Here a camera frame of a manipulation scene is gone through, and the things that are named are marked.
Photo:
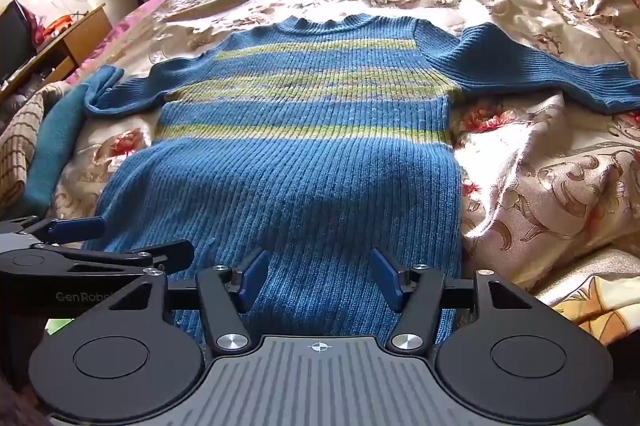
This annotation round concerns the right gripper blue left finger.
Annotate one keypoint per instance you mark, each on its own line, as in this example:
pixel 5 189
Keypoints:
pixel 248 278

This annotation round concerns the wooden bedside cabinet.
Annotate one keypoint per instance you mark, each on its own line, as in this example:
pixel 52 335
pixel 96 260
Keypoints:
pixel 62 55

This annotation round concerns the teal folded garment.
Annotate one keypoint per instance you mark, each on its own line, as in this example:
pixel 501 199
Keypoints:
pixel 57 135

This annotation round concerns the blue striped knit sweater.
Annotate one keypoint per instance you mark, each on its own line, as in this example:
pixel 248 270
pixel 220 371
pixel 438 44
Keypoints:
pixel 318 141

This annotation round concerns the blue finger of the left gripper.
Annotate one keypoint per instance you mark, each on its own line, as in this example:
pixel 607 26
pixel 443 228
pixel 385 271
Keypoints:
pixel 54 231
pixel 170 258

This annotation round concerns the beige checked cloth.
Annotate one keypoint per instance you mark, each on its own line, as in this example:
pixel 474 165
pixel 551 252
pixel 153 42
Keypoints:
pixel 18 141

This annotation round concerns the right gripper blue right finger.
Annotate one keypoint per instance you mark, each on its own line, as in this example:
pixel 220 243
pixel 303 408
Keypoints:
pixel 391 277

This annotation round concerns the cream fleece blanket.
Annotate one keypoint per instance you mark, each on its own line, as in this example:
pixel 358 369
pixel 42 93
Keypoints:
pixel 598 293

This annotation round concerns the floral satin bedspread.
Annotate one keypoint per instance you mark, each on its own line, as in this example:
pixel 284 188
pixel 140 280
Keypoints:
pixel 545 182

